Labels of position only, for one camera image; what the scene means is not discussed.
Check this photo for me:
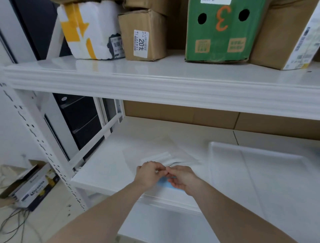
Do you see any tall box with white labels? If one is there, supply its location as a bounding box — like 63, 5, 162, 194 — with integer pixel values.
250, 0, 320, 70

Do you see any white metal shelving rack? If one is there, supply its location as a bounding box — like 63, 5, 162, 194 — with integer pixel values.
0, 0, 320, 243

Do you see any person's right forearm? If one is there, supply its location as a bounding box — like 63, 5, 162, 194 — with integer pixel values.
191, 180, 298, 243

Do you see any brown box with white label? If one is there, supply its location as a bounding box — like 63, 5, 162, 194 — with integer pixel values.
118, 9, 167, 61

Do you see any blue cloth sheet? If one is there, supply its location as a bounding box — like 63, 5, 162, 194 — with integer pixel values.
157, 175, 184, 192

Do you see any person's left forearm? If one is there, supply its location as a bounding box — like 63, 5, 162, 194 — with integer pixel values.
47, 181, 148, 243

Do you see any black cable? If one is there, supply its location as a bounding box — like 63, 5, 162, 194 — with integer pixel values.
0, 206, 30, 243

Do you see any white and blue beer carton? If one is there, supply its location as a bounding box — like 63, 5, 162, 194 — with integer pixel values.
0, 160, 60, 212

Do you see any black drawer cabinet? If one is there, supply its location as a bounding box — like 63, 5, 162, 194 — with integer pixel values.
11, 0, 105, 161

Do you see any large plain brown cardboard box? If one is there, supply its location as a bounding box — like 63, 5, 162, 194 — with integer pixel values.
122, 0, 175, 17

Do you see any person's left hand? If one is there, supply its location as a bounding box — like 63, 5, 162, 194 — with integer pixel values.
134, 161, 167, 192

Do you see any white window frame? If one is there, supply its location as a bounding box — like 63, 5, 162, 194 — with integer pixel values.
94, 96, 125, 131

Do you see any brown cardboard back panel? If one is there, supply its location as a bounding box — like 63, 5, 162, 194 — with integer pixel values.
166, 0, 189, 50
123, 100, 320, 141

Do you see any person's right hand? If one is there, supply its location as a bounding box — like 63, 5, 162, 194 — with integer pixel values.
165, 165, 204, 197

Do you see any green cardboard box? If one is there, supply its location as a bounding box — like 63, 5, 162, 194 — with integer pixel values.
185, 0, 269, 63

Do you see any white plastic tray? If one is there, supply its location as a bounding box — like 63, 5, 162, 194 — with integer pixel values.
208, 141, 320, 243

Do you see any white foam package yellow tape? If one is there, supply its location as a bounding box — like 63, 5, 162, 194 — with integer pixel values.
57, 0, 125, 60

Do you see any clear plastic bag with label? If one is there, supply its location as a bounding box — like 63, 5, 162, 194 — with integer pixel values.
122, 136, 203, 176

